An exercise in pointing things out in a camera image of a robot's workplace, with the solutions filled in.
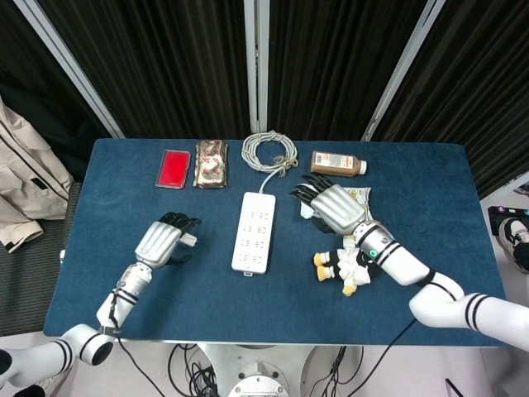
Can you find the brown drink bottle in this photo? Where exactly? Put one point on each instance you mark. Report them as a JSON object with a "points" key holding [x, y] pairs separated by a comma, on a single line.
{"points": [[335, 162]]}

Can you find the blue tablecloth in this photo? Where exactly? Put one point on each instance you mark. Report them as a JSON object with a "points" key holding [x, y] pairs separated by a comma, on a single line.
{"points": [[206, 306]]}

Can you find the black white plush doll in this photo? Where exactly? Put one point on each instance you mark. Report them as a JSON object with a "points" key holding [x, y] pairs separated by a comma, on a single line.
{"points": [[355, 271]]}

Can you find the brown twine tie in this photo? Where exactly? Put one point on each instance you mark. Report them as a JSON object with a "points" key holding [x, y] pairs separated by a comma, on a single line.
{"points": [[285, 163]]}

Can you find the white frame post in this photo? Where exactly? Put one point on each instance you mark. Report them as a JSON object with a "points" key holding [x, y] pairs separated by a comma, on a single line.
{"points": [[68, 62], [403, 62], [256, 62]]}

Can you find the white power strip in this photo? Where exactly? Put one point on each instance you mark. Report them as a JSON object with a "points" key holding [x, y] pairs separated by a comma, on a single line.
{"points": [[254, 235]]}

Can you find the beige jacket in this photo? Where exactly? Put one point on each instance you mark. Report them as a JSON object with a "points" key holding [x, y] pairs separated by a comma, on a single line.
{"points": [[25, 173]]}

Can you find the brown foil snack pack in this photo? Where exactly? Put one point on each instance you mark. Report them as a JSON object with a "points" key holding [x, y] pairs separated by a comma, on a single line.
{"points": [[211, 165]]}

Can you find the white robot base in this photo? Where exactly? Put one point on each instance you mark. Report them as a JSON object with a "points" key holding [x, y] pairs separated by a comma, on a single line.
{"points": [[256, 372]]}

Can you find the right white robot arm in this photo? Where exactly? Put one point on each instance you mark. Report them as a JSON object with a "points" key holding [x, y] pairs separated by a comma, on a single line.
{"points": [[401, 260]]}

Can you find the white charger adapter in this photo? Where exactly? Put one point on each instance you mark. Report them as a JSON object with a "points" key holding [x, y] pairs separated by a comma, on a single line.
{"points": [[189, 240]]}

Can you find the dark grey fabric chair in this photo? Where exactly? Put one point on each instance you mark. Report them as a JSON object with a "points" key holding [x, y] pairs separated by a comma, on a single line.
{"points": [[29, 289]]}

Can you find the white printed snack bag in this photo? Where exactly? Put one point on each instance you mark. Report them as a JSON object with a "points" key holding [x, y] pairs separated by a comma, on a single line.
{"points": [[359, 198]]}

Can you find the white frame bar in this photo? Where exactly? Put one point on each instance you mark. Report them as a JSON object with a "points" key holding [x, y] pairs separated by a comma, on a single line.
{"points": [[507, 187]]}

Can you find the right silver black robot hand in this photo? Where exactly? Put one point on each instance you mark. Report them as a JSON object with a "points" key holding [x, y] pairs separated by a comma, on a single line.
{"points": [[335, 207]]}

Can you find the black pleated curtain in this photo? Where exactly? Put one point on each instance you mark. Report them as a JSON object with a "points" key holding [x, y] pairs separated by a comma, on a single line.
{"points": [[165, 62]]}

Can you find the red pad in clear case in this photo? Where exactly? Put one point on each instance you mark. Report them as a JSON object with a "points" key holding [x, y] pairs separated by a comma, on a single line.
{"points": [[172, 169]]}

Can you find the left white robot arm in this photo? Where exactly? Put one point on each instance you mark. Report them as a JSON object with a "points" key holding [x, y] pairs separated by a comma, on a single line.
{"points": [[124, 289]]}

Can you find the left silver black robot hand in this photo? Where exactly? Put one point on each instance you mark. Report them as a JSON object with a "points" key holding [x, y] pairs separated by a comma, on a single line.
{"points": [[159, 244]]}

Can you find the black white sneaker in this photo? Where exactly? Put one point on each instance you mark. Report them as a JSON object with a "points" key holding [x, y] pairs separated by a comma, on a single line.
{"points": [[516, 240]]}

